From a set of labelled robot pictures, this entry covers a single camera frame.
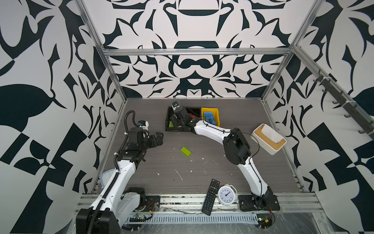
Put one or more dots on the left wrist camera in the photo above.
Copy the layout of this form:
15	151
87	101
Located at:
144	125

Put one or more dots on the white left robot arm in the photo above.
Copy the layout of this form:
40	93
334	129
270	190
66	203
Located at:
114	205

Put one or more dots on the black storage bin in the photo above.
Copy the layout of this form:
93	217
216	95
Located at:
194	111
171	117

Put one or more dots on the white alarm clock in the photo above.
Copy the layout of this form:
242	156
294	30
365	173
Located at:
227	195

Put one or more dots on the black middle storage bin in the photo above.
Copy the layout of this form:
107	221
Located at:
194	111

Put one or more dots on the yellow storage bin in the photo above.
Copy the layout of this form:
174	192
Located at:
215	113

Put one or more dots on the black left storage bin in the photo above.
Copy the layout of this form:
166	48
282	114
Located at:
171	117

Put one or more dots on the wall hook rack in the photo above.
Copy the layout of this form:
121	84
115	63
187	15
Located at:
343	99

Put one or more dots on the black remote control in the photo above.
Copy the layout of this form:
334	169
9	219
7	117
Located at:
210	197

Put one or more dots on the white cable duct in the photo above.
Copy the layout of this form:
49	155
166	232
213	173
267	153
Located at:
219	218

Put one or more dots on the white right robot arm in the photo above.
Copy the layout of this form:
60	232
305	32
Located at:
237	151

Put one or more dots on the white tissue box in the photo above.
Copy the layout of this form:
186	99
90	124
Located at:
269	139

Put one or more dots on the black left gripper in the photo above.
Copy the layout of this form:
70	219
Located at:
158	140

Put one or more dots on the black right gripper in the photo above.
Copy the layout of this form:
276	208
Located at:
173	120

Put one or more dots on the green square lego plate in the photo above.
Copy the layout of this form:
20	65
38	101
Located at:
186	151

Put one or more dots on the blue lego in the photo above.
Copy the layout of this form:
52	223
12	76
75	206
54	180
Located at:
210	118

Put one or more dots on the blue square clock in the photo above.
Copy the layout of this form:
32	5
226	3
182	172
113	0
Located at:
105	177

